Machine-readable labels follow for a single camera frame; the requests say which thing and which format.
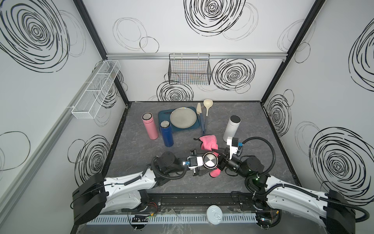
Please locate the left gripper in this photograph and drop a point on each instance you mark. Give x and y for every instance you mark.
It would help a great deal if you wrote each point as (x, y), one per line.
(200, 173)

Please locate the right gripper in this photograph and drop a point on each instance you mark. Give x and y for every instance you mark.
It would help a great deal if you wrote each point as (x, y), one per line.
(223, 154)

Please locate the gold thermos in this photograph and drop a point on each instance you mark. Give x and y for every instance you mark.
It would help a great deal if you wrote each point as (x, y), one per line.
(210, 160)

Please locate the pink microfiber cloth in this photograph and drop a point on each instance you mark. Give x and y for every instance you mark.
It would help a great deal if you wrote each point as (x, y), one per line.
(209, 143)

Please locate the blue thermos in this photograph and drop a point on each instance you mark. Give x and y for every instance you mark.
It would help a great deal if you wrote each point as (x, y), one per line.
(166, 132)

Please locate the pink thermos steel lid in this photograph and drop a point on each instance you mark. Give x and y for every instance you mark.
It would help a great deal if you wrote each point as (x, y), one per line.
(150, 125)

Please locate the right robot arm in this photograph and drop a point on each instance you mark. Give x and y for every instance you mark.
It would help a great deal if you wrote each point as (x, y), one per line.
(329, 210)

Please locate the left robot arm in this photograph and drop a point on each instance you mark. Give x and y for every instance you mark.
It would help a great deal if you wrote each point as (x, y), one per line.
(101, 194)

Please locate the white thermos black lid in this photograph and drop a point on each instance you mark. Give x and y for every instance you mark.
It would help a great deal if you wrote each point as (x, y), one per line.
(232, 126)

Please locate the grey round plate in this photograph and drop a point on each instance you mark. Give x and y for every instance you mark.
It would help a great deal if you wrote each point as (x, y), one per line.
(183, 117)

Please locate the white round cap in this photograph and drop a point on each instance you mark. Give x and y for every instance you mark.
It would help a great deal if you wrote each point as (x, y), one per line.
(214, 215)

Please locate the teal plastic tray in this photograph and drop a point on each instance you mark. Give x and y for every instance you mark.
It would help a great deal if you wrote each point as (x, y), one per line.
(165, 116)

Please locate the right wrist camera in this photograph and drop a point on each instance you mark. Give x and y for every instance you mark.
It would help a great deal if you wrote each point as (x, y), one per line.
(235, 147)

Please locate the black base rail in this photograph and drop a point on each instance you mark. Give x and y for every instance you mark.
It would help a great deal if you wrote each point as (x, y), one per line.
(245, 201)

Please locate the cream spatula blue handle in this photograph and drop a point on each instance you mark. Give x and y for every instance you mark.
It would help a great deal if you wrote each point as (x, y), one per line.
(201, 117)

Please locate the white slotted cable duct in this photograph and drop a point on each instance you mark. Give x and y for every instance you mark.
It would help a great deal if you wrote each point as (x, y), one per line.
(171, 219)

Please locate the cream ladle grey handle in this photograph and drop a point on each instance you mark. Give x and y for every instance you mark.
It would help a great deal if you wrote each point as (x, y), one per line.
(208, 103)

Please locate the black wire basket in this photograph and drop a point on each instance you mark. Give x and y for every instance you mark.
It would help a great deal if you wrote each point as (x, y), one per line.
(189, 71)

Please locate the aluminium wall rail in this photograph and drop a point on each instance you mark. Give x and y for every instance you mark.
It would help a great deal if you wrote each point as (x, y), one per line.
(197, 55)

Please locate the white wire rack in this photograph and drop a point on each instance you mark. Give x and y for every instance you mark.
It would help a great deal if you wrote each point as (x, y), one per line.
(97, 89)

